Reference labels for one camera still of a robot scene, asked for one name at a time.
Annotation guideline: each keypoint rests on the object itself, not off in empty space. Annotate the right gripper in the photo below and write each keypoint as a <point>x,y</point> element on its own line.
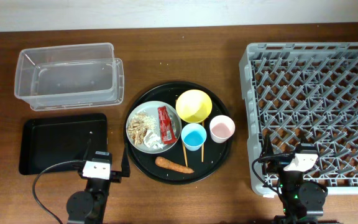
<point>276,163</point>

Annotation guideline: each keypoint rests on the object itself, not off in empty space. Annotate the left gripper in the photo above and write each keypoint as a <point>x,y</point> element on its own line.
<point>116,177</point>

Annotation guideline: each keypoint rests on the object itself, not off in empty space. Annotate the white napkin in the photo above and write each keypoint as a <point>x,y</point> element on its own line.
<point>152,140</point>

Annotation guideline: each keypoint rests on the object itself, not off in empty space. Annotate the grey plate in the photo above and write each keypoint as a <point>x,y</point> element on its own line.
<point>150,108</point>

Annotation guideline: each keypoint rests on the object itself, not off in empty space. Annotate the orange carrot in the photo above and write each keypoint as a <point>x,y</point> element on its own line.
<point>166,164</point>

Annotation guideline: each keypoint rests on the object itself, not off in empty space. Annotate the pink cup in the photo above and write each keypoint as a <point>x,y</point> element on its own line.
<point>221,128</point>

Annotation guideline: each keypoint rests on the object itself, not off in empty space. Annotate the red ketchup packet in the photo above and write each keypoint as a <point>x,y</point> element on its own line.
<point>166,131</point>

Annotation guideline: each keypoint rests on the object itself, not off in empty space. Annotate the blue cup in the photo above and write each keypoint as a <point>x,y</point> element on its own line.
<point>193,136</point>

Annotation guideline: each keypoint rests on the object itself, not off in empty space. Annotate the yellow bowl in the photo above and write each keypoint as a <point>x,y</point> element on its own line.
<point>193,106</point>

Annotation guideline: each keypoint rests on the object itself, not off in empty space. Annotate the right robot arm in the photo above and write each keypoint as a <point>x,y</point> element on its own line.
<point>302,200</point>

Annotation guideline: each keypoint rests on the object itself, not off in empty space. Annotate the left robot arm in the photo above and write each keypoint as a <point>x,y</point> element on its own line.
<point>88,206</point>

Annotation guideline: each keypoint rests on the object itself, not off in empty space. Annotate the grey dishwasher rack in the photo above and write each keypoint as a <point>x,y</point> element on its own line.
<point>309,88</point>

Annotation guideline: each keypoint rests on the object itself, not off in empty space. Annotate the peanut shells pile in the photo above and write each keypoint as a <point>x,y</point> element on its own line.
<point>138,127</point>

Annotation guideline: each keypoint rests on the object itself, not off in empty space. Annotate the black rectangular tray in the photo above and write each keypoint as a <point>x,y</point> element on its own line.
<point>49,141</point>

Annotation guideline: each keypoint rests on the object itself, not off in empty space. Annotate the round black tray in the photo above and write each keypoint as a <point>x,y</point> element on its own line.
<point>214,153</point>

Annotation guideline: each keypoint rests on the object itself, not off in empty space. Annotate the clear plastic bin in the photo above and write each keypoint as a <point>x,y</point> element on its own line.
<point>69,77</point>

